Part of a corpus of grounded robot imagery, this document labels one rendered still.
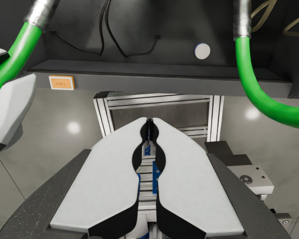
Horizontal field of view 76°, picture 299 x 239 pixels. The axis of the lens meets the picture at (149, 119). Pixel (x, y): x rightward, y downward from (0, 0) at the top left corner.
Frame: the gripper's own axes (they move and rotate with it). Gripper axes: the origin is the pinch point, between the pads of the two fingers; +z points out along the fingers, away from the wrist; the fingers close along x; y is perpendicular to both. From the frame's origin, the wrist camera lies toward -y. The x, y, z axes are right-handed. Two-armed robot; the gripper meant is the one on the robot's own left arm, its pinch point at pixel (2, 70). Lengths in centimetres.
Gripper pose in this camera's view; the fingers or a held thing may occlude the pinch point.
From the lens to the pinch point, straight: 17.6
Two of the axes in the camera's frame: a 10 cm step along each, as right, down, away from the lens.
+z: 5.6, -7.3, 3.8
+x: 7.7, 6.4, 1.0
